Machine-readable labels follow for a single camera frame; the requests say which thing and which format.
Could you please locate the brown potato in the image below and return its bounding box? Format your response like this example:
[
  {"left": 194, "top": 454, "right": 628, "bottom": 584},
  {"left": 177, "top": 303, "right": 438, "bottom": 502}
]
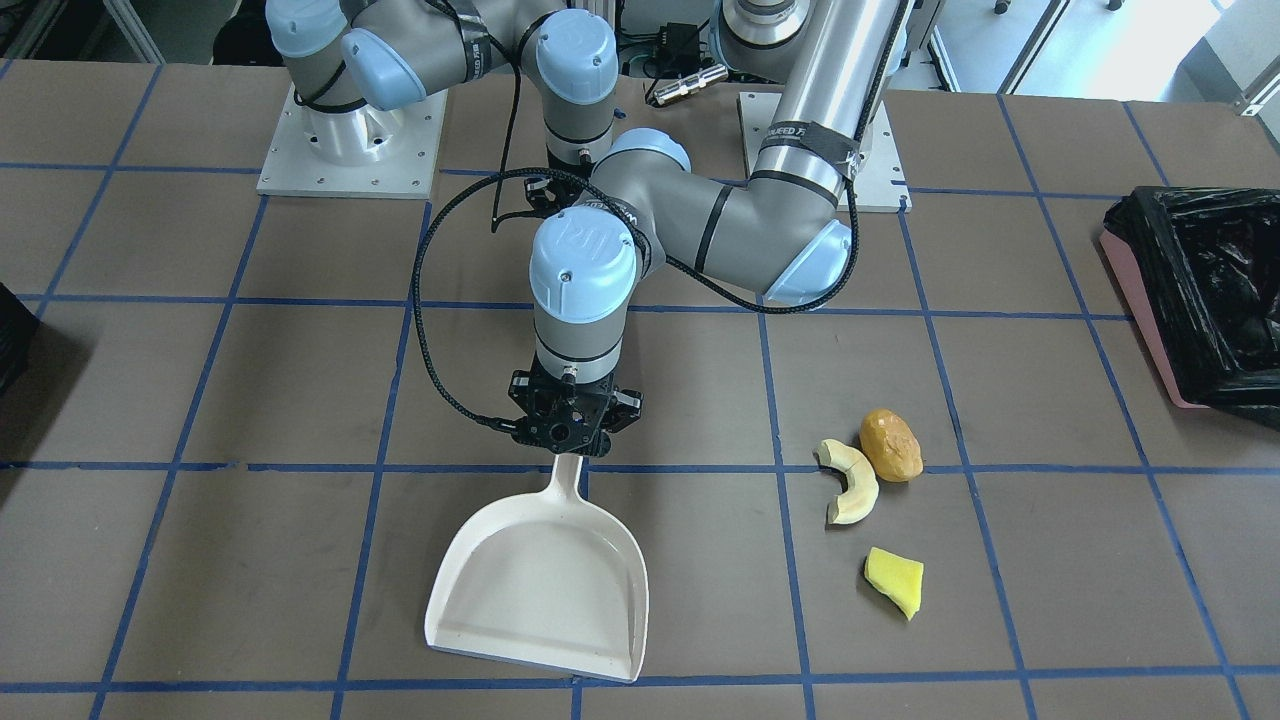
[{"left": 859, "top": 407, "right": 925, "bottom": 483}]

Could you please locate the bin with black liner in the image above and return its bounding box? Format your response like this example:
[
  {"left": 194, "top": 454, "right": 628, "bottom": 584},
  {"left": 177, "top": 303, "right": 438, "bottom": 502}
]
[{"left": 1100, "top": 186, "right": 1279, "bottom": 428}]

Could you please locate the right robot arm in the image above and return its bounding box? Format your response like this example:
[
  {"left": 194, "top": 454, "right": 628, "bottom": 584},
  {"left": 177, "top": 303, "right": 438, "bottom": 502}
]
[{"left": 259, "top": 1, "right": 620, "bottom": 193}]

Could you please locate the yellow sponge wedge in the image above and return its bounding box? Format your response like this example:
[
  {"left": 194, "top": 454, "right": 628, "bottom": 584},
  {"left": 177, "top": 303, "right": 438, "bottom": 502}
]
[{"left": 863, "top": 547, "right": 925, "bottom": 621}]

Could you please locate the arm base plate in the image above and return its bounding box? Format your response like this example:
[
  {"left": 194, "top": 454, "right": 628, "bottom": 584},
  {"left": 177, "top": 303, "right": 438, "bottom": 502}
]
[
  {"left": 737, "top": 91, "right": 913, "bottom": 213},
  {"left": 256, "top": 91, "right": 448, "bottom": 200}
]

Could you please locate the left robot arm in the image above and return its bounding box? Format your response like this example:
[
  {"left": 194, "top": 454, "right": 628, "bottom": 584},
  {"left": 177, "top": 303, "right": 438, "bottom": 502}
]
[{"left": 509, "top": 1, "right": 910, "bottom": 457}]

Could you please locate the beige plastic dustpan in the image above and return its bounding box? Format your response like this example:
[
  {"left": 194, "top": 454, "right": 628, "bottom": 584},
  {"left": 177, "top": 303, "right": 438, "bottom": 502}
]
[{"left": 422, "top": 454, "right": 650, "bottom": 683}]

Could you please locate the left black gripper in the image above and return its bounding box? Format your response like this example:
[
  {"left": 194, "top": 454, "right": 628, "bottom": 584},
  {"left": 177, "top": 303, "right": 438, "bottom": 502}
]
[{"left": 508, "top": 368, "right": 643, "bottom": 457}]

